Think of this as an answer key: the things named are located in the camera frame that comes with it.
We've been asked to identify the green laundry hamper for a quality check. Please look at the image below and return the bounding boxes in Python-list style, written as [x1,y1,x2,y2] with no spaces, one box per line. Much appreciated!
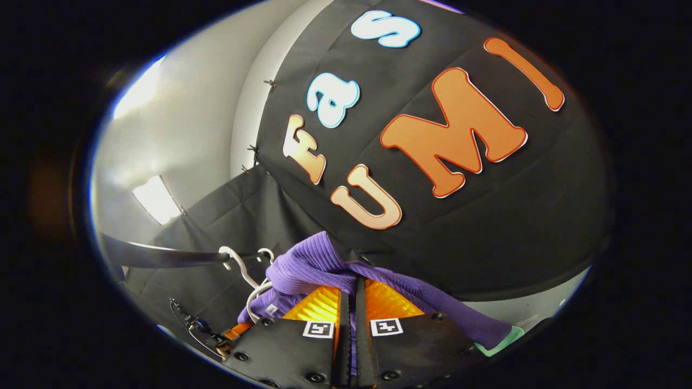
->
[475,325,525,357]

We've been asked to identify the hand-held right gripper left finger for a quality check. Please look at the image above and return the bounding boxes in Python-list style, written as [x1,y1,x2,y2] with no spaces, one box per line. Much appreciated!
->
[222,285,352,389]

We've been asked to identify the purple corduroy jacket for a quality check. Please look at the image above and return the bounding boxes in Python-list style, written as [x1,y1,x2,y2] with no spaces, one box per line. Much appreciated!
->
[237,231,513,379]

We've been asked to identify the white clothes hanger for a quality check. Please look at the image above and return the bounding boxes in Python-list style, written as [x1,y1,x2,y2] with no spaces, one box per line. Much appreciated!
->
[218,246,260,290]
[246,247,276,324]

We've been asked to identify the black clothes rack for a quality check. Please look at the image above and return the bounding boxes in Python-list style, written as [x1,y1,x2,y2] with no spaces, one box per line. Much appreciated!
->
[100,232,265,271]

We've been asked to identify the ceiling light panel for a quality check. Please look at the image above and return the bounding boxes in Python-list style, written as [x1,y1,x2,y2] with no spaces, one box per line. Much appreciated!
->
[132,175,182,226]

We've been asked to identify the row of black cloth clips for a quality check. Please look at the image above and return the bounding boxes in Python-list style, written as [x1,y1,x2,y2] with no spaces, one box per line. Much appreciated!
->
[178,78,277,217]

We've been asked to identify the black backdrop cloth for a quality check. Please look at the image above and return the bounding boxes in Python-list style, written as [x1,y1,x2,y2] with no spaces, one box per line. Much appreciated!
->
[116,0,614,336]

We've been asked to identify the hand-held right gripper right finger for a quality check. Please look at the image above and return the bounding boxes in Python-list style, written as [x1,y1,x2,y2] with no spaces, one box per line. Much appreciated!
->
[354,277,482,389]

